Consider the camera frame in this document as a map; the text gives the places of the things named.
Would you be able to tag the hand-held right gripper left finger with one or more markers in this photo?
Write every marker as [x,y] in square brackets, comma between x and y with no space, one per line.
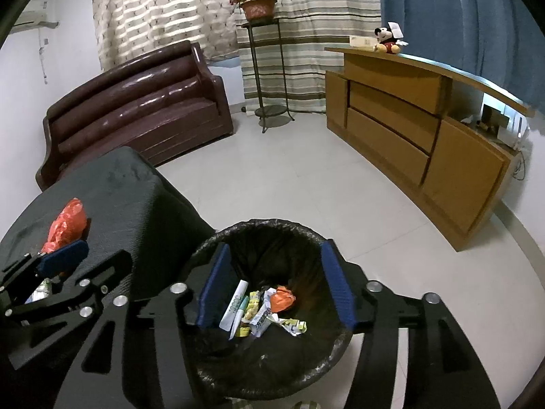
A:
[215,289]

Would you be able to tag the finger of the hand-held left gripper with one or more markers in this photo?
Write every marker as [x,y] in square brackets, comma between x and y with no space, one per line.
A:
[64,257]
[110,270]

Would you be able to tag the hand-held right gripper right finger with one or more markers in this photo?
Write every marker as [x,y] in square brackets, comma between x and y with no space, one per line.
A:
[338,289]

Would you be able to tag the white tube light blue cap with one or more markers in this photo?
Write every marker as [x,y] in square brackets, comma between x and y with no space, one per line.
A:
[242,306]

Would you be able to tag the red plastic bag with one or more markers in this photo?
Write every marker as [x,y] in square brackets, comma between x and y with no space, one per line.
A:
[66,221]

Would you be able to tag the yellow paper scrap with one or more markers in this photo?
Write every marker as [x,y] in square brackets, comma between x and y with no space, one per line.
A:
[254,300]

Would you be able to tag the green white paper bag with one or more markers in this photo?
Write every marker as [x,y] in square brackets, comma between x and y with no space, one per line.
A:
[40,292]

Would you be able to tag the black trash bin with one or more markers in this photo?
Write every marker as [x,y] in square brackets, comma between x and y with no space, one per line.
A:
[298,255]

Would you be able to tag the orange plastic bag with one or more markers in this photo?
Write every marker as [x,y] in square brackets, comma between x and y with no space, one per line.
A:
[283,298]

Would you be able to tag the white snack packet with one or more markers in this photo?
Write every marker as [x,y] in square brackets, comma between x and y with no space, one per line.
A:
[262,321]

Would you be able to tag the white paper wrapper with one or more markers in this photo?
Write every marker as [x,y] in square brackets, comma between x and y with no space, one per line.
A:
[293,327]

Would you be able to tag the dark grey tablecloth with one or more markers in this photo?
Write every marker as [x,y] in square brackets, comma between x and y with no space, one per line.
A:
[127,204]

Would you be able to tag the green checkered cloth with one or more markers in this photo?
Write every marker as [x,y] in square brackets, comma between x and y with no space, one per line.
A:
[308,404]

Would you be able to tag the dark brown leather sofa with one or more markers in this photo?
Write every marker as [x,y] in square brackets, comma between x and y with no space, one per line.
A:
[136,110]

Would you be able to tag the wooden cabinet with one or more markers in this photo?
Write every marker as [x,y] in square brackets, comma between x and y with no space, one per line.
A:
[460,170]

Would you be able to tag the black metal plant stand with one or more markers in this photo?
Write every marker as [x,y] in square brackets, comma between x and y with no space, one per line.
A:
[274,113]

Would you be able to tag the small brown box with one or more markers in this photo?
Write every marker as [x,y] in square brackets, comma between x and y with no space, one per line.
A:
[493,116]

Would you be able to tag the white device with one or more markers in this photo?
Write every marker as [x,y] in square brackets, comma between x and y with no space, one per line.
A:
[513,134]

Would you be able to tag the white air conditioner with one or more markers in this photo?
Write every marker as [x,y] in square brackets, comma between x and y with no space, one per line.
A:
[34,19]

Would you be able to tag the small beige box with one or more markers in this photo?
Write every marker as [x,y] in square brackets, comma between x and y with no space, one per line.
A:
[362,41]

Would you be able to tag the mouse plush toy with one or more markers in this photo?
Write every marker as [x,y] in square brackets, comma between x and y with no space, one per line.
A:
[387,44]

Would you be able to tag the beige patterned curtain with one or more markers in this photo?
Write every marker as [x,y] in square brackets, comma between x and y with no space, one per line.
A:
[162,8]

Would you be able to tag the striped curtain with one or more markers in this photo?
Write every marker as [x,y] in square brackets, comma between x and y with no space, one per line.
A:
[319,17]

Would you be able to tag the potted plant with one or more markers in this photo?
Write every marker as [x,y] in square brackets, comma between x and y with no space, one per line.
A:
[257,8]

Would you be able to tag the blue curtain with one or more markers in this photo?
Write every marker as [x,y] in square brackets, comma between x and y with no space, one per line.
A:
[460,17]

